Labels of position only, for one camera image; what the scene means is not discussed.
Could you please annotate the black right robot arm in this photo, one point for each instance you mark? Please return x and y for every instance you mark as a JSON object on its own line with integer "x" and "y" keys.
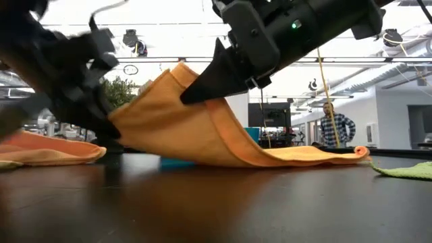
{"x": 337, "y": 20}

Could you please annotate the white wall dispenser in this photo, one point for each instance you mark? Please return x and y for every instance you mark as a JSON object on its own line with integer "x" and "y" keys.
{"x": 372, "y": 133}

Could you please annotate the small potted green plant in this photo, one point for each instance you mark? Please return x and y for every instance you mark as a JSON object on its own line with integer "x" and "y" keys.
{"x": 118, "y": 92}

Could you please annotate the yellow microfiber towel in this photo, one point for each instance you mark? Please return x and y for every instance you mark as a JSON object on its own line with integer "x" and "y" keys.
{"x": 8, "y": 164}

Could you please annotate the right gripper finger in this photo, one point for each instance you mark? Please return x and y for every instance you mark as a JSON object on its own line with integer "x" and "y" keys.
{"x": 219, "y": 81}

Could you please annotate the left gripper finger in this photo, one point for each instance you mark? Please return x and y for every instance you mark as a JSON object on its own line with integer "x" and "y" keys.
{"x": 91, "y": 121}

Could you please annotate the orange microfiber towel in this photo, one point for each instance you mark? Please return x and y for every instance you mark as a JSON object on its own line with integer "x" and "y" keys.
{"x": 168, "y": 128}

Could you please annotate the black monitor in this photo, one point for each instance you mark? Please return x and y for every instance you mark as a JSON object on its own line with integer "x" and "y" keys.
{"x": 270, "y": 114}

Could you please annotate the blue plastic bin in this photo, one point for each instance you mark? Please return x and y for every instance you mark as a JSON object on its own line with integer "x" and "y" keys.
{"x": 252, "y": 135}

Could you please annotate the yellow-orange microfiber towel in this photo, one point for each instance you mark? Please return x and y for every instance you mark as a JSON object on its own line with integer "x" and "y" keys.
{"x": 50, "y": 150}

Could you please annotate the green microfiber towel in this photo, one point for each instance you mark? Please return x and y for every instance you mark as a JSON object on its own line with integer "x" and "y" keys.
{"x": 408, "y": 172}

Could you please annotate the person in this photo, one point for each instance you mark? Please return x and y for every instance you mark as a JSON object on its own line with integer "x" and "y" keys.
{"x": 344, "y": 128}

